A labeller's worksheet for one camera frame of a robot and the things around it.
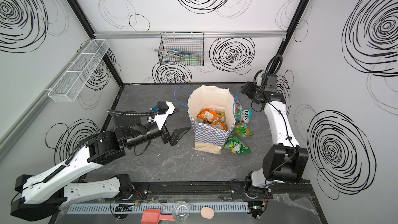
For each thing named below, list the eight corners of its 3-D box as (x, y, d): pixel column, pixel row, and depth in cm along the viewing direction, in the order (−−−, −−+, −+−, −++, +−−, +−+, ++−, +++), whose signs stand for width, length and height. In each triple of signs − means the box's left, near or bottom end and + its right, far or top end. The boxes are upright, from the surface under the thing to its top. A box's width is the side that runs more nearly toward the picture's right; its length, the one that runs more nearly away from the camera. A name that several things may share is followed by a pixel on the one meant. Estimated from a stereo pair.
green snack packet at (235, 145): (223, 147, 90) (224, 142, 85) (230, 138, 94) (231, 133, 89) (243, 162, 84) (246, 159, 80) (250, 152, 88) (253, 148, 83)
